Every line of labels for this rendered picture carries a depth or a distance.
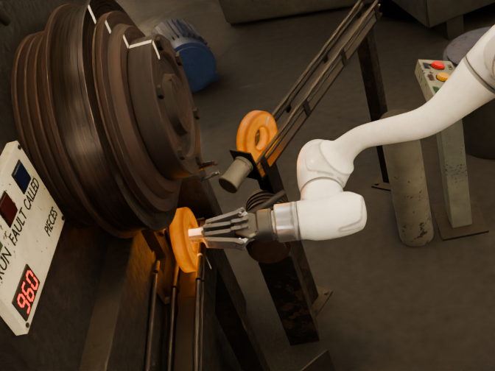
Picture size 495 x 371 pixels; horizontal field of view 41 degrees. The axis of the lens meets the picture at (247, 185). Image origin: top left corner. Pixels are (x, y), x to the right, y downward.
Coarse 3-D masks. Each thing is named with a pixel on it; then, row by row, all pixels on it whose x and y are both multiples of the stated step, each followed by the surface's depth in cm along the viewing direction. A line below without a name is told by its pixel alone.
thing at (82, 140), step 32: (96, 0) 120; (64, 32) 113; (64, 64) 109; (64, 96) 108; (64, 128) 108; (96, 128) 107; (96, 160) 109; (96, 192) 113; (128, 192) 115; (128, 224) 121; (160, 224) 128
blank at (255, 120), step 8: (256, 112) 182; (264, 112) 184; (248, 120) 180; (256, 120) 181; (264, 120) 184; (272, 120) 187; (240, 128) 180; (248, 128) 179; (256, 128) 182; (264, 128) 186; (272, 128) 188; (240, 136) 180; (248, 136) 180; (264, 136) 188; (272, 136) 189; (240, 144) 180; (248, 144) 180; (264, 144) 188; (256, 152) 184
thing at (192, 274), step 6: (180, 270) 159; (180, 276) 158; (186, 276) 157; (192, 276) 157; (180, 282) 156; (186, 282) 155; (192, 282) 155; (180, 288) 154; (186, 288) 154; (192, 288) 153; (180, 294) 153; (186, 294) 152; (192, 294) 152
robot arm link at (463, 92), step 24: (456, 72) 124; (456, 96) 124; (480, 96) 123; (384, 120) 142; (408, 120) 134; (432, 120) 129; (456, 120) 128; (312, 144) 162; (336, 144) 154; (360, 144) 150; (384, 144) 145; (312, 168) 155; (336, 168) 153
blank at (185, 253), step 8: (184, 208) 153; (176, 216) 151; (184, 216) 152; (192, 216) 159; (176, 224) 149; (184, 224) 150; (192, 224) 157; (176, 232) 148; (184, 232) 149; (176, 240) 148; (184, 240) 148; (176, 248) 148; (184, 248) 148; (192, 248) 157; (176, 256) 149; (184, 256) 148; (192, 256) 151; (184, 264) 150; (192, 264) 150
